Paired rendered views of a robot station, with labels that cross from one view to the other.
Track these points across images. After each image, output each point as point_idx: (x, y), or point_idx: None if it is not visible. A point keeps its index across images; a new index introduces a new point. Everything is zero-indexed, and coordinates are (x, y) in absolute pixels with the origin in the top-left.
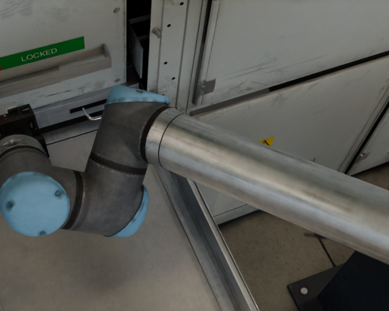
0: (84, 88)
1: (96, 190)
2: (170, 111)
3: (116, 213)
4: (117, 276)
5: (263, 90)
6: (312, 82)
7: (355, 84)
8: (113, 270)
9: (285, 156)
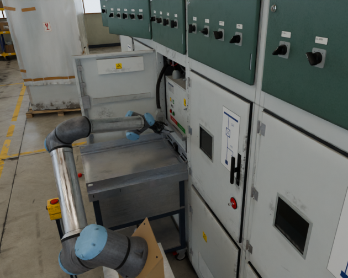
0: (185, 149)
1: None
2: (141, 117)
3: None
4: (133, 166)
5: (204, 201)
6: (211, 215)
7: (224, 244)
8: (135, 166)
9: (119, 118)
